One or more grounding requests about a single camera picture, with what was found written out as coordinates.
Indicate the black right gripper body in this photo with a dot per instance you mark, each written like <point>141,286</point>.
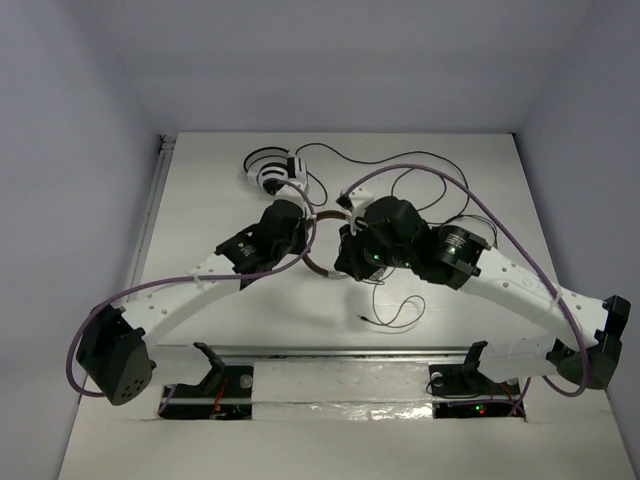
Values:
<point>364,256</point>

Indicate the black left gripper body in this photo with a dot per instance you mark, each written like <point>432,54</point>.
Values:
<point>293,232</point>

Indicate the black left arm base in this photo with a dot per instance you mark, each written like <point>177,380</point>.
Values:
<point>223,394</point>

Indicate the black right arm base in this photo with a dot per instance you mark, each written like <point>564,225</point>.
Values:
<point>460,391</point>

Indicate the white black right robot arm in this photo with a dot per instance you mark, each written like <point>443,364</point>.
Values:
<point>582,343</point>

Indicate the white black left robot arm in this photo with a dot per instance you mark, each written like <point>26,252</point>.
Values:
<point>113,345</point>

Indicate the white black headphones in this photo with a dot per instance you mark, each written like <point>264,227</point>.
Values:
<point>266,168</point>

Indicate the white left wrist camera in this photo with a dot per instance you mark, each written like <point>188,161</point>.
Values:
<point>294,192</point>

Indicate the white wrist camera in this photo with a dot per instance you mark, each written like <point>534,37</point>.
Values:
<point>294,192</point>
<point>355,204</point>

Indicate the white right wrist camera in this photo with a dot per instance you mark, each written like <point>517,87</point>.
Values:
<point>355,204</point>

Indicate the aluminium front rail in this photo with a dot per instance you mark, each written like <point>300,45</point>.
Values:
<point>266,352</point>

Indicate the aluminium rail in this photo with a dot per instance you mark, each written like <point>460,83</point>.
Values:
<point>266,352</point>
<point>167,144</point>

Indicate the aluminium left side rail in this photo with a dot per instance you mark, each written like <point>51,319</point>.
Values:
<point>167,144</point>

